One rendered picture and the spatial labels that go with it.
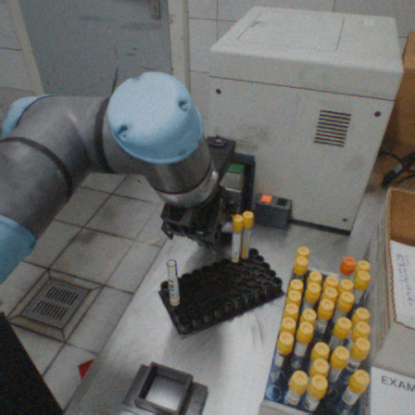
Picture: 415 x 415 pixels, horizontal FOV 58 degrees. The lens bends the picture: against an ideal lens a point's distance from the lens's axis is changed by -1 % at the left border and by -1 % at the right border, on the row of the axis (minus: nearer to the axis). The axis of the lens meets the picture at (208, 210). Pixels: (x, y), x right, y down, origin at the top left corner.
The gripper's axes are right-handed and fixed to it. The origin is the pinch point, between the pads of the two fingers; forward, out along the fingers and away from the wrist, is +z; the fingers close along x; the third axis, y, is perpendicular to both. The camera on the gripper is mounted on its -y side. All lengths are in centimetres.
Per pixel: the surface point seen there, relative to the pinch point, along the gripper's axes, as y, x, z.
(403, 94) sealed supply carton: -44, 30, 17
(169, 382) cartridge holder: 25.0, 2.8, -10.6
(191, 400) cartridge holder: 26.1, 6.2, -11.2
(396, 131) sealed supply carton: -40, 31, 25
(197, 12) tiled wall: -121, -54, 72
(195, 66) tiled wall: -108, -56, 95
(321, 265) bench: 2.5, 18.7, 4.0
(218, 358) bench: 20.9, 7.4, -6.6
